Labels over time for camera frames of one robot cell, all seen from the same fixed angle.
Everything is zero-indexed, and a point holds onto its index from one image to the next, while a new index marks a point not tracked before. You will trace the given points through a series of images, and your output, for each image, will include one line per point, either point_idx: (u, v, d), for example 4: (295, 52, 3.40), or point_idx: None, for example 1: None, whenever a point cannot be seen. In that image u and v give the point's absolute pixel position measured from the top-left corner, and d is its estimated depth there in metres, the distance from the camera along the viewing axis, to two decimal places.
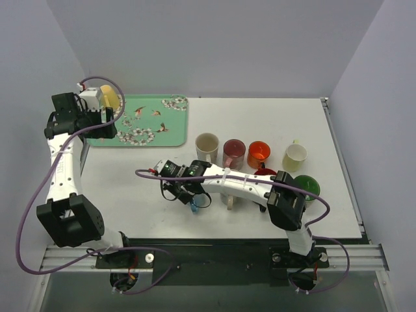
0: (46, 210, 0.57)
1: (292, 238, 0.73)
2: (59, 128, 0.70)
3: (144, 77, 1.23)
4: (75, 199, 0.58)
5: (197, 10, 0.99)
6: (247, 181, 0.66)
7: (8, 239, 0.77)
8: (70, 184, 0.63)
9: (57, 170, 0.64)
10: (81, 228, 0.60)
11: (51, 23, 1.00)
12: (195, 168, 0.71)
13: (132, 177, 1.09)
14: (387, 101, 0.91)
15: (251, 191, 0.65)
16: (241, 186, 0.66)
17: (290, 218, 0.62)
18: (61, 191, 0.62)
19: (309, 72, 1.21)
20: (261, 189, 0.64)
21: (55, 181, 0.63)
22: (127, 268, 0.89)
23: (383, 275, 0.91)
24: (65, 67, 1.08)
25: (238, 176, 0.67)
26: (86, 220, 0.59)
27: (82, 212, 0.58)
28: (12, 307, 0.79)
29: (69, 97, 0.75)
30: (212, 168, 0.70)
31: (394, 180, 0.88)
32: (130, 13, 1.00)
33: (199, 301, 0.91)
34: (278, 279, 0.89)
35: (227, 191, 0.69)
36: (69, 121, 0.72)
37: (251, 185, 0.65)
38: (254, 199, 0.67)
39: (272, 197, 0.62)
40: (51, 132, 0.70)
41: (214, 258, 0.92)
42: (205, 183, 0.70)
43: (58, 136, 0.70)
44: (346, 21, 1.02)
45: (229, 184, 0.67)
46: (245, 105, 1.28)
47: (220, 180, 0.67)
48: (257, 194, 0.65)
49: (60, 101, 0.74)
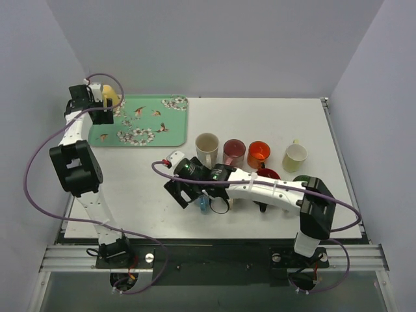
0: (57, 150, 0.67)
1: (301, 241, 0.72)
2: (75, 110, 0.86)
3: (144, 77, 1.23)
4: (80, 143, 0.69)
5: (197, 10, 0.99)
6: (277, 188, 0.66)
7: (8, 239, 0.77)
8: (78, 136, 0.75)
9: (69, 129, 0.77)
10: (84, 171, 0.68)
11: (51, 23, 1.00)
12: (219, 171, 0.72)
13: (132, 177, 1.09)
14: (387, 100, 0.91)
15: (281, 197, 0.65)
16: (271, 193, 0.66)
17: (322, 227, 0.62)
18: (70, 139, 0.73)
19: (309, 72, 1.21)
20: (293, 196, 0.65)
21: (67, 134, 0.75)
22: (127, 268, 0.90)
23: (383, 275, 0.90)
24: (65, 67, 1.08)
25: (267, 182, 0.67)
26: (88, 162, 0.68)
27: (86, 154, 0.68)
28: (12, 307, 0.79)
29: (83, 88, 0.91)
30: (236, 172, 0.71)
31: (394, 180, 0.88)
32: (130, 13, 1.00)
33: (199, 302, 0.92)
34: (279, 279, 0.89)
35: (255, 197, 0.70)
36: (83, 106, 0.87)
37: (281, 192, 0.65)
38: (283, 206, 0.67)
39: (305, 205, 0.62)
40: (69, 110, 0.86)
41: (214, 258, 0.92)
42: (230, 188, 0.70)
43: (74, 114, 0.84)
44: (346, 20, 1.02)
45: (257, 190, 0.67)
46: (245, 105, 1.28)
47: (247, 186, 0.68)
48: (287, 201, 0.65)
49: (75, 90, 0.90)
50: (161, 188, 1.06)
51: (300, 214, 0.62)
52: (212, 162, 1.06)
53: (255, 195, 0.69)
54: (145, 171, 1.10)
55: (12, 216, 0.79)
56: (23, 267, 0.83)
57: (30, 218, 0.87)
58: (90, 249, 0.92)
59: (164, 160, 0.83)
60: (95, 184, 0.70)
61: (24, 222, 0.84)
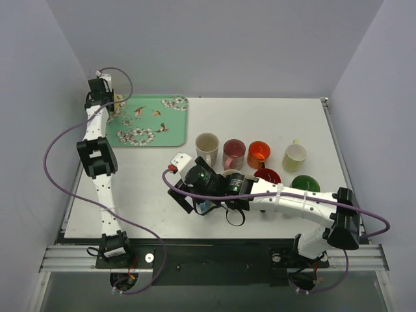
0: (84, 144, 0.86)
1: (309, 245, 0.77)
2: (93, 101, 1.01)
3: (144, 77, 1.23)
4: (101, 140, 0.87)
5: (197, 11, 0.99)
6: (307, 200, 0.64)
7: (8, 239, 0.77)
8: (99, 132, 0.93)
9: (91, 124, 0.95)
10: (103, 162, 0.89)
11: (51, 23, 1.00)
12: (238, 182, 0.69)
13: (132, 177, 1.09)
14: (387, 101, 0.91)
15: (311, 211, 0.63)
16: (301, 206, 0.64)
17: (355, 240, 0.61)
18: (93, 134, 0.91)
19: (309, 72, 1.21)
20: (325, 210, 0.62)
21: (90, 129, 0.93)
22: (127, 268, 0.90)
23: (383, 275, 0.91)
24: (65, 67, 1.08)
25: (296, 194, 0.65)
26: (106, 155, 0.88)
27: (106, 149, 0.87)
28: (12, 307, 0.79)
29: (99, 82, 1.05)
30: (259, 183, 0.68)
31: (393, 179, 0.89)
32: (131, 13, 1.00)
33: (199, 302, 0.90)
34: (279, 279, 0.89)
35: (281, 209, 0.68)
36: (100, 98, 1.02)
37: (312, 205, 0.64)
38: (313, 219, 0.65)
39: (340, 220, 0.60)
40: (88, 103, 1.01)
41: (215, 257, 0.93)
42: (255, 201, 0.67)
43: (94, 105, 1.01)
44: (346, 21, 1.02)
45: (284, 201, 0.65)
46: (244, 105, 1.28)
47: (273, 198, 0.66)
48: (319, 214, 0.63)
49: (93, 84, 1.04)
50: (161, 188, 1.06)
51: (336, 229, 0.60)
52: (212, 162, 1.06)
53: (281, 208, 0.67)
54: (145, 171, 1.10)
55: (12, 216, 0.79)
56: (23, 267, 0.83)
57: (30, 218, 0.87)
58: (90, 249, 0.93)
59: (169, 166, 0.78)
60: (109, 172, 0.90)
61: (25, 222, 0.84)
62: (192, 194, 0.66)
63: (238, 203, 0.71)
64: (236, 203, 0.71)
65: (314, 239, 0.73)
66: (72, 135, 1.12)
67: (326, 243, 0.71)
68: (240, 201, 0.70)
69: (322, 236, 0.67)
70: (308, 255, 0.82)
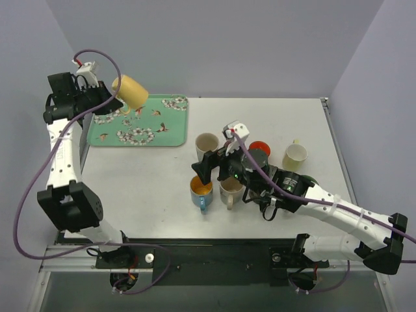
0: (47, 196, 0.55)
1: (326, 253, 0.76)
2: (58, 113, 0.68)
3: (144, 77, 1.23)
4: (75, 185, 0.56)
5: (196, 12, 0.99)
6: (363, 218, 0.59)
7: (8, 238, 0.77)
8: (70, 171, 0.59)
9: (57, 156, 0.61)
10: (82, 212, 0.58)
11: (51, 23, 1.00)
12: (293, 183, 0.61)
13: (132, 177, 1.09)
14: (387, 101, 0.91)
15: (365, 230, 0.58)
16: (355, 223, 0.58)
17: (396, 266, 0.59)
18: (61, 177, 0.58)
19: (309, 72, 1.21)
20: (379, 233, 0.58)
21: (54, 167, 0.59)
22: (127, 268, 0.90)
23: (383, 275, 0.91)
24: (64, 67, 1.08)
25: (353, 210, 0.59)
26: (87, 205, 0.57)
27: (82, 199, 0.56)
28: (12, 306, 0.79)
29: (67, 78, 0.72)
30: (314, 189, 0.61)
31: (394, 179, 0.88)
32: (130, 13, 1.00)
33: (199, 301, 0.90)
34: (279, 279, 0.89)
35: (330, 221, 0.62)
36: (68, 106, 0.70)
37: (366, 224, 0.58)
38: (363, 238, 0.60)
39: (394, 246, 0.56)
40: (50, 116, 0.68)
41: (214, 258, 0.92)
42: (306, 207, 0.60)
43: (58, 121, 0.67)
44: (346, 21, 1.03)
45: (338, 214, 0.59)
46: (245, 105, 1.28)
47: (327, 208, 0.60)
48: (373, 236, 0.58)
49: (57, 84, 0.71)
50: (162, 188, 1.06)
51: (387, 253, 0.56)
52: None
53: (331, 220, 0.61)
54: (145, 171, 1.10)
55: (12, 216, 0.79)
56: (23, 266, 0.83)
57: (30, 217, 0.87)
58: (90, 250, 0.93)
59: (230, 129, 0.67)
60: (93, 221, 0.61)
61: (25, 221, 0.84)
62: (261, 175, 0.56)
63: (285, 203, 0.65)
64: (283, 202, 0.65)
65: (337, 249, 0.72)
66: None
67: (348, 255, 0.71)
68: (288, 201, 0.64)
69: (356, 251, 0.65)
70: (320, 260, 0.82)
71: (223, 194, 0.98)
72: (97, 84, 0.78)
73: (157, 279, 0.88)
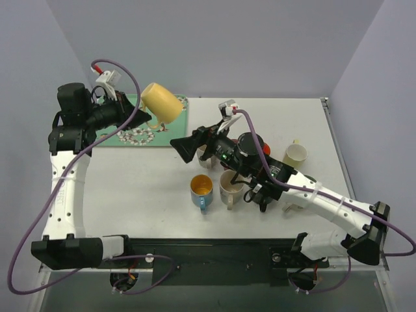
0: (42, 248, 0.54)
1: (319, 249, 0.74)
2: (65, 140, 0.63)
3: (144, 77, 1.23)
4: (72, 242, 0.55)
5: (196, 12, 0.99)
6: (342, 205, 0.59)
7: (8, 238, 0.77)
8: (67, 223, 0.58)
9: (57, 201, 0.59)
10: (77, 265, 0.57)
11: (51, 23, 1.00)
12: (276, 171, 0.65)
13: (132, 177, 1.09)
14: (388, 100, 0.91)
15: (344, 217, 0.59)
16: (335, 210, 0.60)
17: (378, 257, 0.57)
18: (58, 228, 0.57)
19: (309, 72, 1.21)
20: (359, 220, 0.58)
21: (54, 214, 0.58)
22: (127, 268, 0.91)
23: (383, 275, 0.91)
24: (64, 67, 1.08)
25: (333, 196, 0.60)
26: (82, 260, 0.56)
27: (78, 255, 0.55)
28: (12, 307, 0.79)
29: (78, 97, 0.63)
30: (297, 177, 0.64)
31: (394, 180, 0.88)
32: (130, 13, 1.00)
33: (199, 301, 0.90)
34: (279, 279, 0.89)
35: (312, 208, 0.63)
36: (77, 131, 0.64)
37: (346, 211, 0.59)
38: (344, 227, 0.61)
39: (372, 233, 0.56)
40: (55, 145, 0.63)
41: (214, 257, 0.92)
42: (288, 192, 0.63)
43: (63, 152, 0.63)
44: (345, 21, 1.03)
45: (319, 201, 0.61)
46: (245, 105, 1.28)
47: (308, 194, 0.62)
48: (352, 222, 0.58)
49: (66, 103, 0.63)
50: (162, 187, 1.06)
51: (364, 240, 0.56)
52: (212, 162, 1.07)
53: (312, 207, 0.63)
54: (145, 171, 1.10)
55: (12, 216, 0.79)
56: (23, 267, 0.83)
57: (31, 218, 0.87)
58: None
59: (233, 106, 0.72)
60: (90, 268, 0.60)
61: (25, 222, 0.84)
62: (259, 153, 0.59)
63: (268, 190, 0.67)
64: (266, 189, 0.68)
65: (327, 243, 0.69)
66: None
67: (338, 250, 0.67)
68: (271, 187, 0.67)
69: (341, 244, 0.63)
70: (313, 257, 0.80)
71: (223, 194, 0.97)
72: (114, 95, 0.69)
73: (161, 280, 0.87)
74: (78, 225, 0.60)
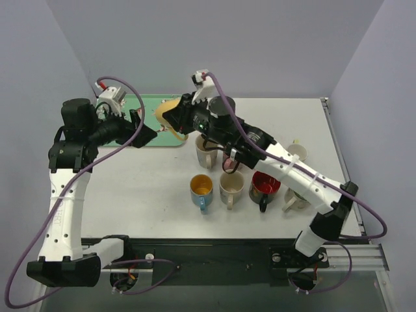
0: (38, 270, 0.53)
1: (307, 239, 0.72)
2: (65, 157, 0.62)
3: (144, 77, 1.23)
4: (69, 264, 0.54)
5: (195, 11, 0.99)
6: (315, 181, 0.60)
7: (8, 238, 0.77)
8: (65, 244, 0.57)
9: (54, 221, 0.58)
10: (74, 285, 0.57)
11: (51, 23, 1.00)
12: (253, 135, 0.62)
13: (132, 177, 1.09)
14: (388, 100, 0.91)
15: (316, 192, 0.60)
16: (308, 184, 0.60)
17: (337, 231, 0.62)
18: (54, 249, 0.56)
19: (309, 72, 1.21)
20: (328, 195, 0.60)
21: (51, 235, 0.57)
22: (127, 268, 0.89)
23: (383, 275, 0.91)
24: (64, 67, 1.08)
25: (308, 171, 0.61)
26: (78, 281, 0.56)
27: (74, 277, 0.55)
28: (12, 306, 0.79)
29: (82, 114, 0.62)
30: (276, 147, 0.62)
31: (393, 180, 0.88)
32: (130, 13, 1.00)
33: (199, 301, 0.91)
34: (278, 279, 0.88)
35: (284, 180, 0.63)
36: (78, 147, 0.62)
37: (318, 186, 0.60)
38: (312, 201, 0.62)
39: (338, 209, 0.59)
40: (55, 162, 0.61)
41: (214, 257, 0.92)
42: (262, 162, 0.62)
43: (63, 170, 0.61)
44: (345, 21, 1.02)
45: (294, 174, 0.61)
46: (245, 105, 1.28)
47: (284, 166, 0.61)
48: (321, 197, 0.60)
49: (70, 117, 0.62)
50: (161, 188, 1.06)
51: (332, 216, 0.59)
52: (212, 162, 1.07)
53: (285, 179, 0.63)
54: (145, 171, 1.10)
55: (11, 216, 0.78)
56: (22, 267, 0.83)
57: (30, 218, 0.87)
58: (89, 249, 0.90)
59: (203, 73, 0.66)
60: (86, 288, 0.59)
61: (25, 222, 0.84)
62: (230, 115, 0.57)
63: (242, 155, 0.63)
64: (240, 153, 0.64)
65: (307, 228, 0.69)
66: None
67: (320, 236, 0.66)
68: (246, 153, 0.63)
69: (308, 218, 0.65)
70: (302, 251, 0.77)
71: (223, 194, 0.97)
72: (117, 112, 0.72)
73: (162, 280, 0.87)
74: (75, 246, 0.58)
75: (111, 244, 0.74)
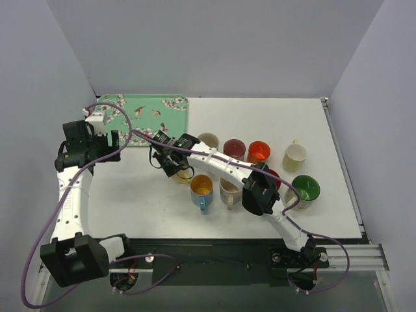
0: (51, 250, 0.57)
1: (279, 231, 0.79)
2: (70, 160, 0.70)
3: (144, 77, 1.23)
4: (80, 240, 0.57)
5: (196, 11, 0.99)
6: (229, 164, 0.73)
7: (8, 238, 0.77)
8: (77, 223, 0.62)
9: (65, 207, 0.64)
10: (85, 269, 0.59)
11: (51, 22, 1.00)
12: (184, 141, 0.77)
13: (132, 177, 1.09)
14: (387, 101, 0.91)
15: (231, 173, 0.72)
16: (223, 168, 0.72)
17: (259, 205, 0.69)
18: (66, 229, 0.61)
19: (309, 72, 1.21)
20: (241, 173, 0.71)
21: (62, 218, 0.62)
22: (127, 268, 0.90)
23: (383, 275, 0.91)
24: (65, 66, 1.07)
25: (222, 158, 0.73)
26: (90, 260, 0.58)
27: (86, 253, 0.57)
28: (13, 307, 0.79)
29: (80, 126, 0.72)
30: (200, 145, 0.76)
31: (393, 180, 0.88)
32: (131, 13, 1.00)
33: (199, 301, 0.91)
34: (278, 278, 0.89)
35: (210, 169, 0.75)
36: (80, 153, 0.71)
37: (232, 168, 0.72)
38: (234, 183, 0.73)
39: (249, 182, 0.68)
40: (62, 164, 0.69)
41: (215, 258, 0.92)
42: (189, 158, 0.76)
43: (69, 169, 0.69)
44: (346, 21, 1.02)
45: (214, 162, 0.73)
46: (245, 105, 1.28)
47: (205, 158, 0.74)
48: (236, 177, 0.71)
49: (71, 131, 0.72)
50: (161, 187, 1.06)
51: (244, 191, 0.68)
52: None
53: (208, 168, 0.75)
54: (146, 171, 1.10)
55: (12, 216, 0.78)
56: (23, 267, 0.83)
57: (31, 218, 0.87)
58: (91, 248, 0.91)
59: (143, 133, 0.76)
60: (97, 277, 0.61)
61: (26, 222, 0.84)
62: (148, 140, 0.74)
63: (177, 158, 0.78)
64: (175, 157, 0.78)
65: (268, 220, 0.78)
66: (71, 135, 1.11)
67: (272, 217, 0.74)
68: (180, 156, 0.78)
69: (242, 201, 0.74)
70: (290, 246, 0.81)
71: (223, 194, 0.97)
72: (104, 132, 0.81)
73: (162, 279, 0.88)
74: (85, 228, 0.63)
75: (112, 244, 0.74)
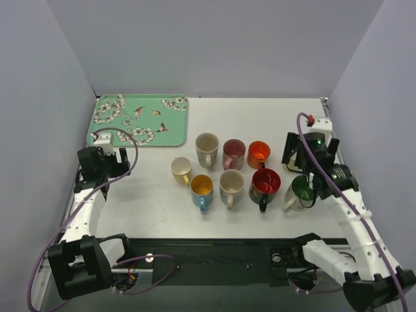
0: (58, 250, 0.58)
1: (324, 263, 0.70)
2: (88, 184, 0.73)
3: (143, 77, 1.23)
4: (86, 241, 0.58)
5: (196, 11, 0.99)
6: (374, 245, 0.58)
7: (8, 238, 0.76)
8: (85, 229, 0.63)
9: (77, 217, 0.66)
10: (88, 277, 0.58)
11: (51, 22, 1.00)
12: (340, 175, 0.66)
13: (132, 177, 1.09)
14: (389, 101, 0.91)
15: (366, 255, 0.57)
16: (363, 244, 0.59)
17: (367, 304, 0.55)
18: (75, 234, 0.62)
19: (309, 73, 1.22)
20: (377, 266, 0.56)
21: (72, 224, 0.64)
22: (127, 268, 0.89)
23: None
24: (65, 66, 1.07)
25: (372, 234, 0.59)
26: (95, 264, 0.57)
27: (91, 255, 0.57)
28: (12, 307, 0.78)
29: (94, 155, 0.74)
30: (357, 195, 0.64)
31: (394, 181, 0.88)
32: (131, 13, 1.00)
33: (200, 302, 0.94)
34: (280, 279, 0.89)
35: (345, 229, 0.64)
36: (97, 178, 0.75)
37: (372, 251, 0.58)
38: (359, 262, 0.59)
39: (379, 282, 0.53)
40: (79, 187, 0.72)
41: (215, 258, 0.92)
42: (332, 197, 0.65)
43: (85, 191, 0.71)
44: (346, 21, 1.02)
45: (356, 227, 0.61)
46: (244, 106, 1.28)
47: (350, 214, 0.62)
48: (368, 262, 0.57)
49: (85, 160, 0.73)
50: (162, 188, 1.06)
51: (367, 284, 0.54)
52: (212, 162, 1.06)
53: (348, 228, 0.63)
54: (146, 172, 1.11)
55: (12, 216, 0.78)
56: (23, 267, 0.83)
57: (31, 218, 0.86)
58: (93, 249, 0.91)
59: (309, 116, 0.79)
60: (100, 287, 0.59)
61: (26, 222, 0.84)
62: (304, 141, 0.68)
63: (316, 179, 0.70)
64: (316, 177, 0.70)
65: (331, 262, 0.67)
66: (71, 135, 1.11)
67: (337, 275, 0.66)
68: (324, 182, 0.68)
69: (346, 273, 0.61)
70: (306, 254, 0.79)
71: (223, 194, 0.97)
72: (112, 153, 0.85)
73: (162, 279, 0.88)
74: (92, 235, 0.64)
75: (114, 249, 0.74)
